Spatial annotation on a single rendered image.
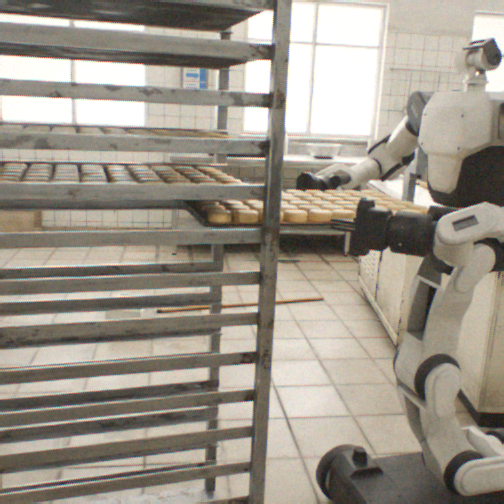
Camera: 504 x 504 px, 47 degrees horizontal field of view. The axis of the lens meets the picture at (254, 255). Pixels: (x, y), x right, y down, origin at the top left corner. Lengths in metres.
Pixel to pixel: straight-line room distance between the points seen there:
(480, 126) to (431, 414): 0.78
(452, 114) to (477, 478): 1.04
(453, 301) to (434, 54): 4.98
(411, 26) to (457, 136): 4.86
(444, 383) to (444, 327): 0.15
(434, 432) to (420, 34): 5.06
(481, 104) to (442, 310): 0.54
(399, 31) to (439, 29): 0.42
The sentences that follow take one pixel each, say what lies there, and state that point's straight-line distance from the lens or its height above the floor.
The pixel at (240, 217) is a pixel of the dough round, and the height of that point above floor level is 1.08.
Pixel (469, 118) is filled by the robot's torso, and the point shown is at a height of 1.31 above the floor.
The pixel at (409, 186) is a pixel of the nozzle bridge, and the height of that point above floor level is 0.95.
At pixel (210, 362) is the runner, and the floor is 0.78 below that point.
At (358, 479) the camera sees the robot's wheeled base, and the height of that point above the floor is 0.19.
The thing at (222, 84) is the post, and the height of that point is 1.36.
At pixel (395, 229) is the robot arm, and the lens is 1.20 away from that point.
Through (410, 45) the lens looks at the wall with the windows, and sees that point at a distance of 6.36.
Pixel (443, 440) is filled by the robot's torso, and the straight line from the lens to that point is 1.87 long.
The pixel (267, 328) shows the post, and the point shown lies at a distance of 1.24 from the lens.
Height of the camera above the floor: 1.30
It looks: 14 degrees down
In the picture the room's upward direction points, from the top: 3 degrees clockwise
